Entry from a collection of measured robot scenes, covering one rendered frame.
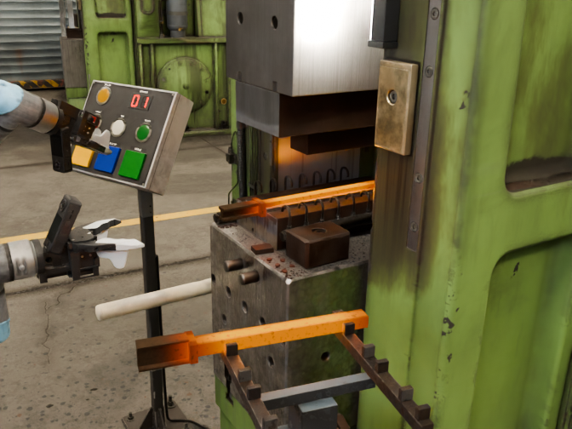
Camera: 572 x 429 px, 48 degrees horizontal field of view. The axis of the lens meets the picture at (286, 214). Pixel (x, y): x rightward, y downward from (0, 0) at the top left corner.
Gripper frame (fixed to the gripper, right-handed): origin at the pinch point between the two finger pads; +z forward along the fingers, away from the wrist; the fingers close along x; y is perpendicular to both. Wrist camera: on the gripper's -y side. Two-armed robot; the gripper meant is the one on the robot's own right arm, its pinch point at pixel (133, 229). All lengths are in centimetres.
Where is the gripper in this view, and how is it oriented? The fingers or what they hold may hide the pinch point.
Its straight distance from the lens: 137.0
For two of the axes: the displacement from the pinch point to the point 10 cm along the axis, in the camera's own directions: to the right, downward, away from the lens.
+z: 8.5, -1.6, 5.0
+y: -0.2, 9.4, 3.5
